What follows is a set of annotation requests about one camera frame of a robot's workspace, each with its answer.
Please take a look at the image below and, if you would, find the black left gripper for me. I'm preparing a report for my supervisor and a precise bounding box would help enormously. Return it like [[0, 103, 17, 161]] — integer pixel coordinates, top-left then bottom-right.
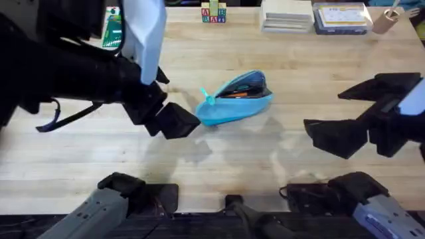
[[109, 56, 202, 141]]

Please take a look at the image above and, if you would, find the blue soft zip bag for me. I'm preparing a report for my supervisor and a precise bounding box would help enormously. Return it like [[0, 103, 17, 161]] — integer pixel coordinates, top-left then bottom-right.
[[195, 69, 275, 127]]

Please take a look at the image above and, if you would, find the upright flat wrist plate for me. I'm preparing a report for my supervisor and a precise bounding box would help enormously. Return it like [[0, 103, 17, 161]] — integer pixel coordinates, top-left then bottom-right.
[[397, 78, 425, 116], [120, 0, 167, 86]]

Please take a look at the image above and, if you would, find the green board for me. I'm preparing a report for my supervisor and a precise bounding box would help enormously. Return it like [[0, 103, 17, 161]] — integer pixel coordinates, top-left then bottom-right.
[[102, 6, 124, 49]]

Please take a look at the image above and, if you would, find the brown cardboard tube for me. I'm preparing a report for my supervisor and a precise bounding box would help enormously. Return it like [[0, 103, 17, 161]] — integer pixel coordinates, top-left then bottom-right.
[[371, 8, 402, 35]]

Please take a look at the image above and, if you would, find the clear box with yellow label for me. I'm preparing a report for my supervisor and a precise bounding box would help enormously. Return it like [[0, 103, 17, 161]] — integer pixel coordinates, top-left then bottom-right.
[[311, 2, 375, 36]]

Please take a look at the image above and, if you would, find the stack of toy letter blocks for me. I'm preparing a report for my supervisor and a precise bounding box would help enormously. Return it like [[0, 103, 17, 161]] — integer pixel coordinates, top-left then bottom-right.
[[200, 0, 228, 24]]

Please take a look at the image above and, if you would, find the stack of white boxes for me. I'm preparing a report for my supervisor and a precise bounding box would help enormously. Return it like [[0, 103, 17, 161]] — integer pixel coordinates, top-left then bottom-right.
[[260, 0, 315, 34]]

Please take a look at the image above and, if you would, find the black strap cable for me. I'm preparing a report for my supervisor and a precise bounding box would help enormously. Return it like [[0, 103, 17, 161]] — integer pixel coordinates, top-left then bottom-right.
[[35, 98, 104, 133]]

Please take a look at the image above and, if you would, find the black rail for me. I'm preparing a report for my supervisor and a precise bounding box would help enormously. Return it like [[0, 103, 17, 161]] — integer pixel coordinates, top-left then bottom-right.
[[0, 210, 425, 239]]

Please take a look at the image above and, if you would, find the black rail bracket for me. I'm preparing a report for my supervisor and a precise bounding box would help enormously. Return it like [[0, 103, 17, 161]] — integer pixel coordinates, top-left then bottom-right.
[[224, 194, 299, 239]]

